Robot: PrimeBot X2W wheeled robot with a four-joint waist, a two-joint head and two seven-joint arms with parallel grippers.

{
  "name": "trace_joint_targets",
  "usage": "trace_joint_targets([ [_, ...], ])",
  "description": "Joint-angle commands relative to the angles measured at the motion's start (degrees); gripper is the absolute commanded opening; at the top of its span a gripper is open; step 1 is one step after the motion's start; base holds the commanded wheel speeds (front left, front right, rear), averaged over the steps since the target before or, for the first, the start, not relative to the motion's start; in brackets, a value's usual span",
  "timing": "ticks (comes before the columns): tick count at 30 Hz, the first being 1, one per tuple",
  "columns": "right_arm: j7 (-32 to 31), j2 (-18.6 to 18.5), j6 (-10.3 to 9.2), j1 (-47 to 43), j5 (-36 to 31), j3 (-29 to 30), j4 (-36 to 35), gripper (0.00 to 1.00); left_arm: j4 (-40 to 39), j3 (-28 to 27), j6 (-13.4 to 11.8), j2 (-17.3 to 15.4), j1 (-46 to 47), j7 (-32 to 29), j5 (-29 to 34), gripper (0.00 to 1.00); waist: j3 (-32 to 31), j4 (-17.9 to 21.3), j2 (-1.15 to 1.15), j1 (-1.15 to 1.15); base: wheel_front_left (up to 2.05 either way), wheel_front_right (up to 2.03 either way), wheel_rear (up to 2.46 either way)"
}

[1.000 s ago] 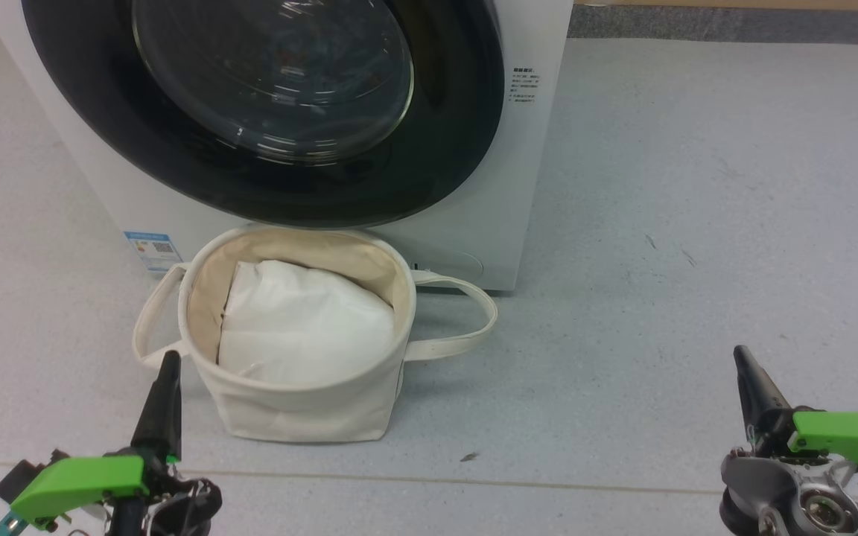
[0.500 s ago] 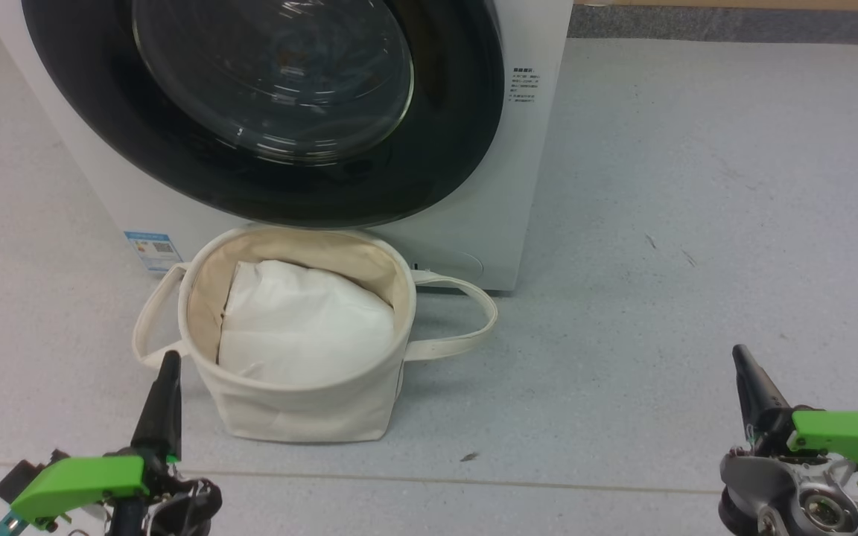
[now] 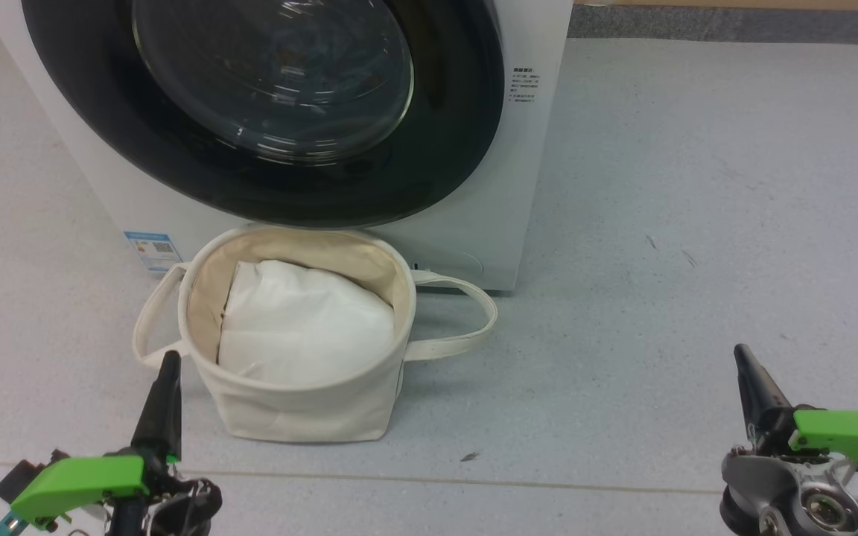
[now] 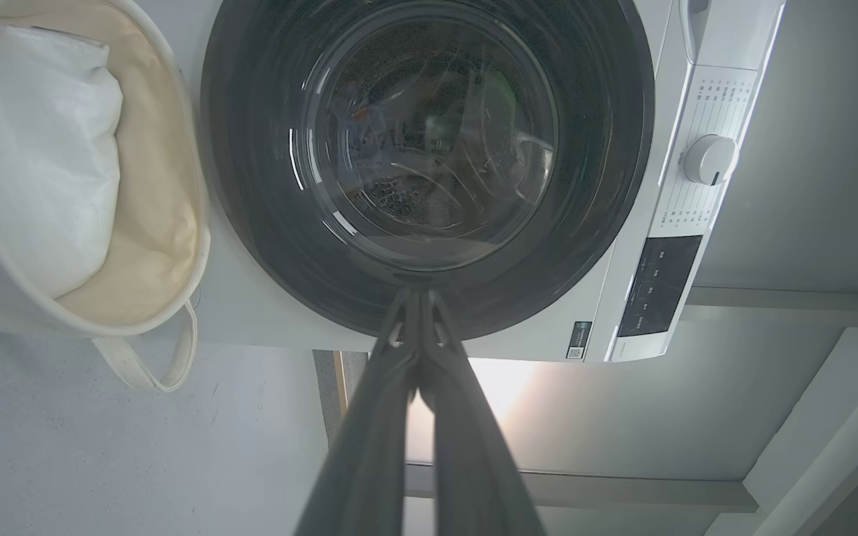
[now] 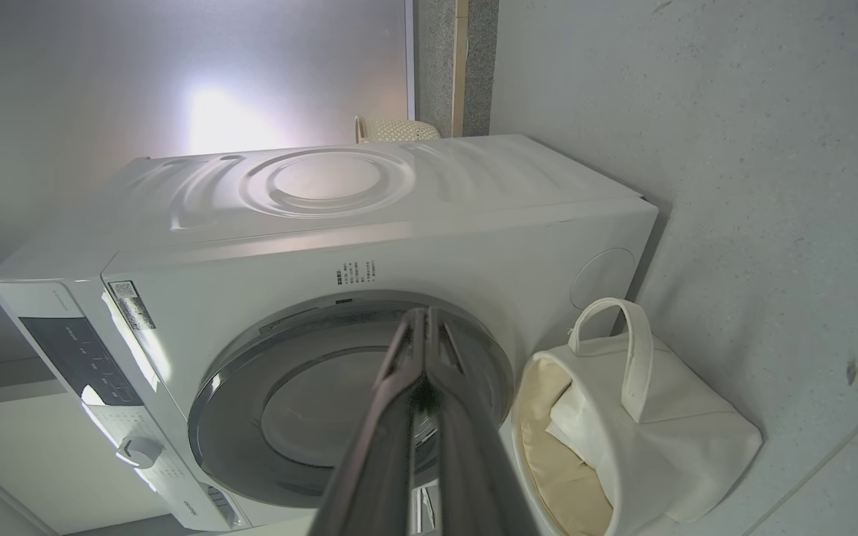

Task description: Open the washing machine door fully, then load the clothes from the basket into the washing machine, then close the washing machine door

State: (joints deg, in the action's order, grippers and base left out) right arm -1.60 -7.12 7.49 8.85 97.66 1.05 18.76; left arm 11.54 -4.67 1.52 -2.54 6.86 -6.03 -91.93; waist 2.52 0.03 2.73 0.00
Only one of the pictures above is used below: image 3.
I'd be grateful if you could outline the cream canvas laundry basket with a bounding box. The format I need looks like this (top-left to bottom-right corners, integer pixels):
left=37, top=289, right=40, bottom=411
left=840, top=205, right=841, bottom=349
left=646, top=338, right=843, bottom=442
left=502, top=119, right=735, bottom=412
left=132, top=226, right=498, bottom=444

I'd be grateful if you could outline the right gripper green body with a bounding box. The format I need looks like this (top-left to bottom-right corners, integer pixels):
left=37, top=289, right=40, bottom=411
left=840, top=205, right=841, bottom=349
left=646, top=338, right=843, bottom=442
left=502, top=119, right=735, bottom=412
left=788, top=409, right=858, bottom=492

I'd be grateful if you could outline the white front-load washing machine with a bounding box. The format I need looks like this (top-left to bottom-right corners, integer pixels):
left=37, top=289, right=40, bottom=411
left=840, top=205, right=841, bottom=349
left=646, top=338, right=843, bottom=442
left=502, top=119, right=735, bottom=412
left=0, top=0, right=575, bottom=293

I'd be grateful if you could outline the round drain filter cover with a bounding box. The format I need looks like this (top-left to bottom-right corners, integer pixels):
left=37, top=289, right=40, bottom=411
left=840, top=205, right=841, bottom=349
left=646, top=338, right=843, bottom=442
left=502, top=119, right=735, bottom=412
left=410, top=249, right=485, bottom=282

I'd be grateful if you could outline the blue energy label sticker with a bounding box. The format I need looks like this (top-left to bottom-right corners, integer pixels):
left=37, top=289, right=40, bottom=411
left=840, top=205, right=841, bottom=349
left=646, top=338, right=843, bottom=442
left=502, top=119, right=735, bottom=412
left=124, top=231, right=182, bottom=272

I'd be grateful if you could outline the white cloth in basket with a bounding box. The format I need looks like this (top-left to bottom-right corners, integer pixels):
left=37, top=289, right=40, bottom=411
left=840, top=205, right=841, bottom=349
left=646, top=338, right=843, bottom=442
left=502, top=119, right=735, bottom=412
left=217, top=259, right=396, bottom=388

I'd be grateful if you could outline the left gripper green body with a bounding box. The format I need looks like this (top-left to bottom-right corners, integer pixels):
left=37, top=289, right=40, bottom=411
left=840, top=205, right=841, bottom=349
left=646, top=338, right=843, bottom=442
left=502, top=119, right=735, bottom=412
left=10, top=456, right=151, bottom=531

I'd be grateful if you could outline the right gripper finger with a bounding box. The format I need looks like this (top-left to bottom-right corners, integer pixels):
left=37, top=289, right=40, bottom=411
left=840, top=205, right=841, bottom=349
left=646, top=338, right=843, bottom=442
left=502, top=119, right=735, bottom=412
left=734, top=344, right=795, bottom=455

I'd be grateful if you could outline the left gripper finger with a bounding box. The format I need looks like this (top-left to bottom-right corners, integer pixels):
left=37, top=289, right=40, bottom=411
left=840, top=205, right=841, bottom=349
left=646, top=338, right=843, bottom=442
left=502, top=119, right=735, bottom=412
left=131, top=351, right=182, bottom=464

